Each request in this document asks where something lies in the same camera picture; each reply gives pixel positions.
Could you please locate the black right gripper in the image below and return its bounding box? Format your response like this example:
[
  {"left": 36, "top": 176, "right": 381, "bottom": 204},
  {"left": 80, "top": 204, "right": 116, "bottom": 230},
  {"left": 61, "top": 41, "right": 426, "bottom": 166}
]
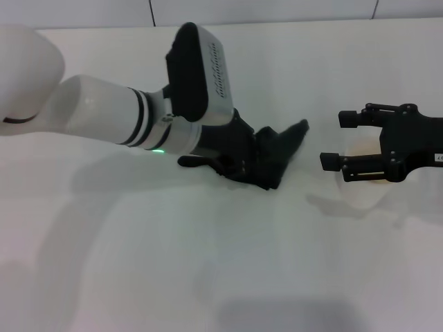
[{"left": 319, "top": 102, "right": 443, "bottom": 183}]

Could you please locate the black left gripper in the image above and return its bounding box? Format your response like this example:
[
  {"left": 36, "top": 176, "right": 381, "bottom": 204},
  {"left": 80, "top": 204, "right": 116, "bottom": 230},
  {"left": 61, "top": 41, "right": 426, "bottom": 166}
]
[{"left": 193, "top": 107, "right": 280, "bottom": 164}]

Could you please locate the dark rag with loop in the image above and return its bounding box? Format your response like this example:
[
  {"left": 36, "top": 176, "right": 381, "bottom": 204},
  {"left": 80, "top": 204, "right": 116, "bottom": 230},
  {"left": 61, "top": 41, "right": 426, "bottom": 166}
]
[{"left": 177, "top": 118, "right": 310, "bottom": 192}]

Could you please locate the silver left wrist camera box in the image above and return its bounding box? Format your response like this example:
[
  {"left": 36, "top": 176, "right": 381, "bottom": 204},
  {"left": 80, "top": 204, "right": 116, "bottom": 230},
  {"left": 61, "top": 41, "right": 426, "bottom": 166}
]
[{"left": 163, "top": 21, "right": 237, "bottom": 124}]

